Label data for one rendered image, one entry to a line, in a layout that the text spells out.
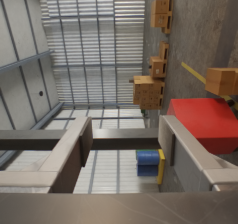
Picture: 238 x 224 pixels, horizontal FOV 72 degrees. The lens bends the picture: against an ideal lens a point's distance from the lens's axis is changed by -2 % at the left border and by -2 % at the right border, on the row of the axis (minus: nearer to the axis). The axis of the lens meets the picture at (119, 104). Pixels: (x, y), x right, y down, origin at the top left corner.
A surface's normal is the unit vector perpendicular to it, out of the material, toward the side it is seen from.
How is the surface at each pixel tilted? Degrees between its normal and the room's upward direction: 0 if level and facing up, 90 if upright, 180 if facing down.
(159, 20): 90
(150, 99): 90
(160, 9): 90
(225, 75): 90
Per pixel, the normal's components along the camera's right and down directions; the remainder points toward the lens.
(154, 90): 0.00, 0.50
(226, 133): -0.02, -0.68
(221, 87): 0.00, 0.29
